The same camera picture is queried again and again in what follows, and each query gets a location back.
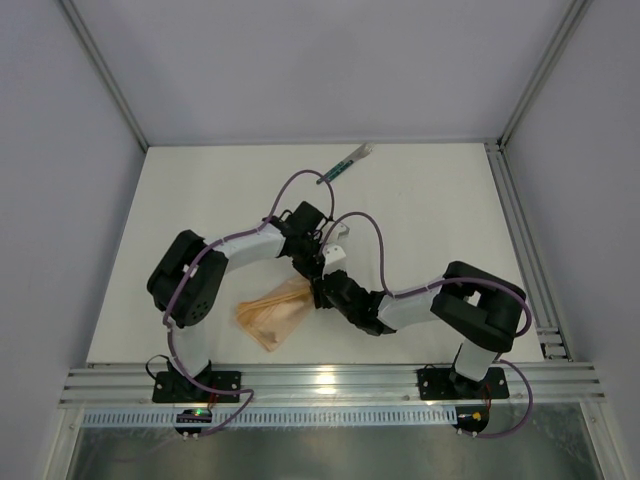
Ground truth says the white slotted cable duct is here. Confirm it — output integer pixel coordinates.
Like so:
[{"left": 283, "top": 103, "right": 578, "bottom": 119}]
[{"left": 81, "top": 405, "right": 455, "bottom": 428}]

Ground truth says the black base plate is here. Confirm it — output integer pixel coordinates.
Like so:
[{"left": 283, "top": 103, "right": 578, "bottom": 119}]
[
  {"left": 416, "top": 365, "right": 510, "bottom": 401},
  {"left": 152, "top": 370, "right": 241, "bottom": 404}
]

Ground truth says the left controller board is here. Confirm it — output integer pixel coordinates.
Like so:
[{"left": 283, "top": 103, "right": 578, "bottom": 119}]
[{"left": 173, "top": 408, "right": 212, "bottom": 439}]

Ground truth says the left back frame post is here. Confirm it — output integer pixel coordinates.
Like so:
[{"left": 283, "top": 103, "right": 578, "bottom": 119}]
[{"left": 55, "top": 0, "right": 150, "bottom": 153}]

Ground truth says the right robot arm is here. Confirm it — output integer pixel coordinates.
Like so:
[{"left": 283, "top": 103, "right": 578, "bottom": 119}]
[{"left": 311, "top": 261, "right": 533, "bottom": 399}]

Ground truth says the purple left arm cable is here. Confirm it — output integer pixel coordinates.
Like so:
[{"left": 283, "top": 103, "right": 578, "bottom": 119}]
[{"left": 162, "top": 169, "right": 336, "bottom": 441}]

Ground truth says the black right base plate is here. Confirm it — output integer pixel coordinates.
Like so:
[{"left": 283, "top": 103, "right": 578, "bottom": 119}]
[{"left": 416, "top": 365, "right": 510, "bottom": 401}]

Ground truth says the frame post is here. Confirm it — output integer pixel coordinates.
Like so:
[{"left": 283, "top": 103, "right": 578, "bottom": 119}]
[
  {"left": 497, "top": 0, "right": 592, "bottom": 148},
  {"left": 55, "top": 0, "right": 150, "bottom": 153}
]

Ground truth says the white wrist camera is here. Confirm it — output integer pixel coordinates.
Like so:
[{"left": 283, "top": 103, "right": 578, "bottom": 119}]
[
  {"left": 327, "top": 222, "right": 350, "bottom": 243},
  {"left": 322, "top": 243, "right": 346, "bottom": 276}
]

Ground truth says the right back frame post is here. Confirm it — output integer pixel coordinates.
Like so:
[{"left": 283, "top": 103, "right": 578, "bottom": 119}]
[{"left": 497, "top": 0, "right": 592, "bottom": 148}]

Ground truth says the green handled knife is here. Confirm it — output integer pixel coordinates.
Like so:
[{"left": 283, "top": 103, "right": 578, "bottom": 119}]
[{"left": 316, "top": 149, "right": 368, "bottom": 185}]

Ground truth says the right side frame rail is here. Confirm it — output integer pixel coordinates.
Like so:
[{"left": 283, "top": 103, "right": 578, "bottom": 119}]
[{"left": 485, "top": 139, "right": 573, "bottom": 362}]

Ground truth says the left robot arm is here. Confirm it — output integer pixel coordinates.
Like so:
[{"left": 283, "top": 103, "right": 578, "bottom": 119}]
[{"left": 147, "top": 202, "right": 329, "bottom": 401}]

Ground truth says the aluminium frame rail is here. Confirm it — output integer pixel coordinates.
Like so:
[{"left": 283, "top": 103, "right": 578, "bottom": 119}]
[{"left": 59, "top": 362, "right": 606, "bottom": 408}]

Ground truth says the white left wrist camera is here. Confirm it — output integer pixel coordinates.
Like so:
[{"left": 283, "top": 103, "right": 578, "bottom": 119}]
[{"left": 327, "top": 222, "right": 350, "bottom": 243}]

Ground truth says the right controller board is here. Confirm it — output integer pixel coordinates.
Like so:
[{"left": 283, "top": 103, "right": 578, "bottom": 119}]
[{"left": 453, "top": 406, "right": 490, "bottom": 437}]

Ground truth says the controller board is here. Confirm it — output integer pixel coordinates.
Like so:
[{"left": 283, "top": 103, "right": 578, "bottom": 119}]
[
  {"left": 453, "top": 406, "right": 490, "bottom": 437},
  {"left": 173, "top": 408, "right": 212, "bottom": 439}
]

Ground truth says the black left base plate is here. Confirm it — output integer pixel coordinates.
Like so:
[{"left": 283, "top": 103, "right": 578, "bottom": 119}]
[{"left": 152, "top": 370, "right": 241, "bottom": 404}]

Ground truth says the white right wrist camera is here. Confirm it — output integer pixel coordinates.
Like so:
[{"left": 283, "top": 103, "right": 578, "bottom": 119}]
[{"left": 322, "top": 243, "right": 346, "bottom": 276}]

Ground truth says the peach satin napkin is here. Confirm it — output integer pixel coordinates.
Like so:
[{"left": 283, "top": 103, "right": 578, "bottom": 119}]
[{"left": 235, "top": 276, "right": 314, "bottom": 352}]

